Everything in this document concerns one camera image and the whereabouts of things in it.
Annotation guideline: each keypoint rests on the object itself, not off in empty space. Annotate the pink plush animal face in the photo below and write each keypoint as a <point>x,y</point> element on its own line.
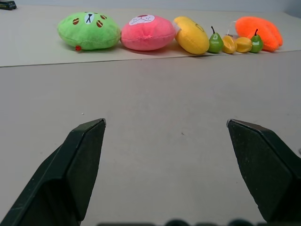
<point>147,33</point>

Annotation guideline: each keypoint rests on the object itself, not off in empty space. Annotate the green plush bear face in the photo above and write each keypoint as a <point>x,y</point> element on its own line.
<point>88,31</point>

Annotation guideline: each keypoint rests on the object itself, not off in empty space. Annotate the yellow plush toy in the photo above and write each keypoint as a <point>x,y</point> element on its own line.
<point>191,35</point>

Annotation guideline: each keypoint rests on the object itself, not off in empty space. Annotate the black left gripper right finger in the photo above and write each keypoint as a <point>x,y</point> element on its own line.
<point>265,174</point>

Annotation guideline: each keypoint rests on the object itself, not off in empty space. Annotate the beige table mat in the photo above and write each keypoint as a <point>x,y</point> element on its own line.
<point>150,35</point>

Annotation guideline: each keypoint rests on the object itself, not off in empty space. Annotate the orange plush toy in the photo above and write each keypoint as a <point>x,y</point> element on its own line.
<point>263,29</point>

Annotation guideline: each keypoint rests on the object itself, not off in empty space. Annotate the dark box with print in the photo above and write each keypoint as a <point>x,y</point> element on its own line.
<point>7,4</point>

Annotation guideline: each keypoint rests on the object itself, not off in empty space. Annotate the green toy pear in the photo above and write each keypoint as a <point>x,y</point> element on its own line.
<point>256,42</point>
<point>215,42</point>

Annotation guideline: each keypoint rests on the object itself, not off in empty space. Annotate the yellow toy starfruit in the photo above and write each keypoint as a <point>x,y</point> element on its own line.
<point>243,44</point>
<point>229,44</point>

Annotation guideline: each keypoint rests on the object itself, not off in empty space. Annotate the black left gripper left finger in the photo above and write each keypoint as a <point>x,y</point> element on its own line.
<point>58,179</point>

